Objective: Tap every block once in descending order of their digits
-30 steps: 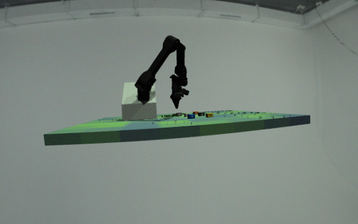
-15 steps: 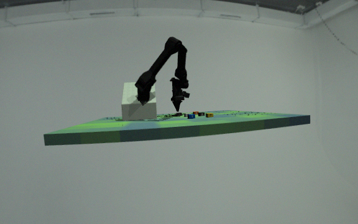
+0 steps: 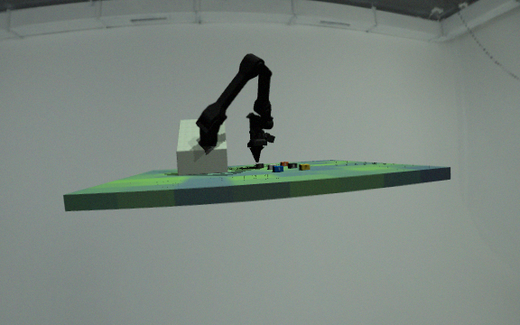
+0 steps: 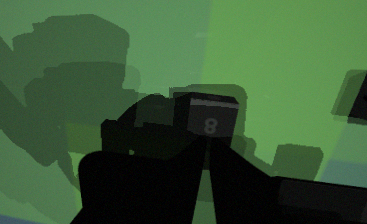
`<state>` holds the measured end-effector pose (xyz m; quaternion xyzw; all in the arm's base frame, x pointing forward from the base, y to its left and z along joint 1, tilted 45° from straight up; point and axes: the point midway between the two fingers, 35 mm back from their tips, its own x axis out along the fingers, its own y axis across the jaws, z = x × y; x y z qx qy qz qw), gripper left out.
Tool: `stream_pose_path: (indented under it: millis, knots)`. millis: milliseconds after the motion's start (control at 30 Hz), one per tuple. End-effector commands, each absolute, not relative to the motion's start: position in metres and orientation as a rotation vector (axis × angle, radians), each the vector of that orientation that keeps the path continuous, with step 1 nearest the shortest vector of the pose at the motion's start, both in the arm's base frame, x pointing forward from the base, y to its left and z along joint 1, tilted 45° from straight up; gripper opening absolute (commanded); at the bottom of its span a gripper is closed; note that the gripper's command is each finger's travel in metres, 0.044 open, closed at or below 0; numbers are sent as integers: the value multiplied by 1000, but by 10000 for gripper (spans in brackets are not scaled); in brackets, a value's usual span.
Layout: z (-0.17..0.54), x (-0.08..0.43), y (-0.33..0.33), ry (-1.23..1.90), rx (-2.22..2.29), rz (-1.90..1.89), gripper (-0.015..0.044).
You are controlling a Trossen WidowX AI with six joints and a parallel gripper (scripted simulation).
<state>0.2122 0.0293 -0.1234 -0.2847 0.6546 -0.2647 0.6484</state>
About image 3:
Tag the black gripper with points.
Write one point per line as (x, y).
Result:
(256, 142)

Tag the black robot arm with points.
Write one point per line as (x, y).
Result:
(214, 116)

